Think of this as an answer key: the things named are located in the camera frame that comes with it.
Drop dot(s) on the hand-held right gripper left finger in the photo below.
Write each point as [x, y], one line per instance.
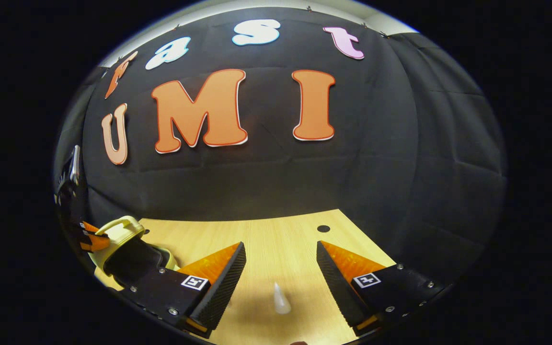
[223, 292]

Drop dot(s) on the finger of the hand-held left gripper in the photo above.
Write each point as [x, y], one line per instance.
[95, 241]

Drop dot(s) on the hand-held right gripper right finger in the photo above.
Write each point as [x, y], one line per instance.
[338, 292]

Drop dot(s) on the pale yellow suitcase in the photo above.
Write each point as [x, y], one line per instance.
[122, 230]

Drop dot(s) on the white squeeze tube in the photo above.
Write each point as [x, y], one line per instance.
[281, 302]

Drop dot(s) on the black backdrop cloth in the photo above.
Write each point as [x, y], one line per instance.
[376, 143]

